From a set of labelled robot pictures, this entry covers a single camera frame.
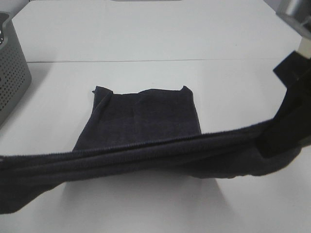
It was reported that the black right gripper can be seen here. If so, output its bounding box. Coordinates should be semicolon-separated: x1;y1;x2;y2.
257;51;311;158

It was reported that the dark navy towel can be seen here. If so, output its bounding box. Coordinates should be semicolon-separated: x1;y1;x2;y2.
0;87;302;214

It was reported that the beige storage box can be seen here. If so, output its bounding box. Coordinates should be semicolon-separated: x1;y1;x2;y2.
297;37;311;59

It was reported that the grey perforated basket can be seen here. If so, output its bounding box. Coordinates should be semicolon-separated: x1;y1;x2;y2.
0;12;32;124

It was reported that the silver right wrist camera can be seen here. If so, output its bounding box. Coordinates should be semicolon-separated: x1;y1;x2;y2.
276;0;311;39

